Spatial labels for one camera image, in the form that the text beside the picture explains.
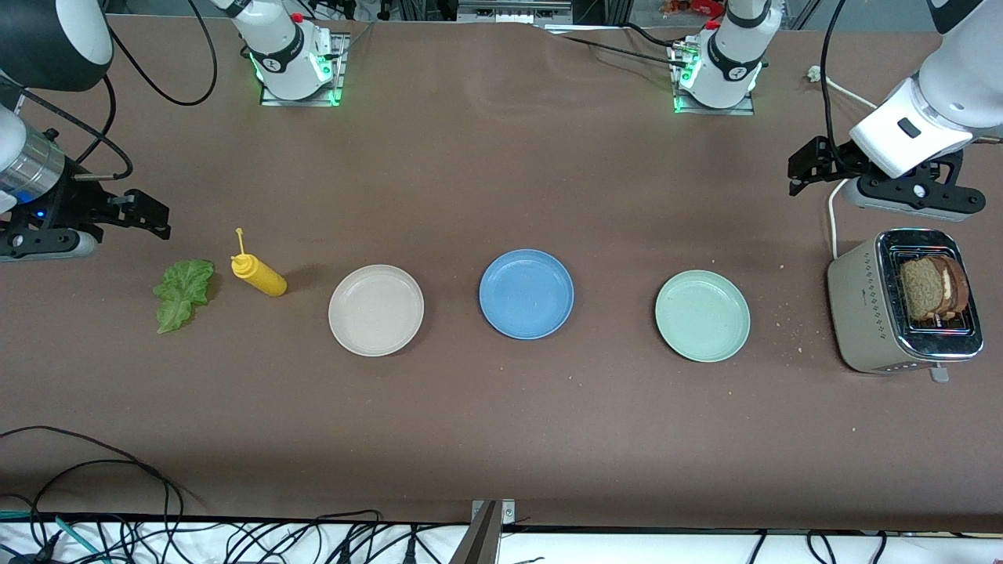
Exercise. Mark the blue round plate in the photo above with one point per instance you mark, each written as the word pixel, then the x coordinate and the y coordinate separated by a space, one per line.
pixel 526 294

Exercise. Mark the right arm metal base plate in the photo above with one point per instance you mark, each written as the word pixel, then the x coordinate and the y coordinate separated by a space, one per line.
pixel 342 74

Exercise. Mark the red object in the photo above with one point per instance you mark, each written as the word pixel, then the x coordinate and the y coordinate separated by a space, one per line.
pixel 689 8

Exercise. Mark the brown bread slice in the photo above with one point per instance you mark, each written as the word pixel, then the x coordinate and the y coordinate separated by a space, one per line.
pixel 960 286
pixel 921 288

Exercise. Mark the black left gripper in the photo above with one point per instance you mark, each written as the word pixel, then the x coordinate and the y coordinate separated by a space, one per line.
pixel 837 159

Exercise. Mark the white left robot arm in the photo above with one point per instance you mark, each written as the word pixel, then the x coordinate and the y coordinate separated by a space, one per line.
pixel 733 63

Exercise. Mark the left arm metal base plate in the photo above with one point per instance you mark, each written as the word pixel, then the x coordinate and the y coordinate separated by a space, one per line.
pixel 740 108

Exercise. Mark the beige chrome toaster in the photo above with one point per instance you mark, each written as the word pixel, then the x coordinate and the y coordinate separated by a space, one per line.
pixel 858 313

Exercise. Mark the beige round plate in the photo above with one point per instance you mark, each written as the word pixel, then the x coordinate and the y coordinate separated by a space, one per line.
pixel 376 311

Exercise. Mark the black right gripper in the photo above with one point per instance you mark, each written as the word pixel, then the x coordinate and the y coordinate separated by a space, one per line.
pixel 76 203

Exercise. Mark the yellow squeeze bottle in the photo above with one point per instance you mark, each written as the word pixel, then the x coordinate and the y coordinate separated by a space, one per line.
pixel 262 278

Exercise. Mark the grey metal box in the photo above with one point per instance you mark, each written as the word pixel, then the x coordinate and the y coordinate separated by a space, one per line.
pixel 509 12

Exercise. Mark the small metal bracket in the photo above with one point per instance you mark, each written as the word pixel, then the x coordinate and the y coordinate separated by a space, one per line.
pixel 508 513

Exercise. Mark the green lettuce leaf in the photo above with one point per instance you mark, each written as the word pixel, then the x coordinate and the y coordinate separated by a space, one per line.
pixel 184 294

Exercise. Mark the light green round plate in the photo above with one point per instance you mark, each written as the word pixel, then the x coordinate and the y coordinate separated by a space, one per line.
pixel 703 316

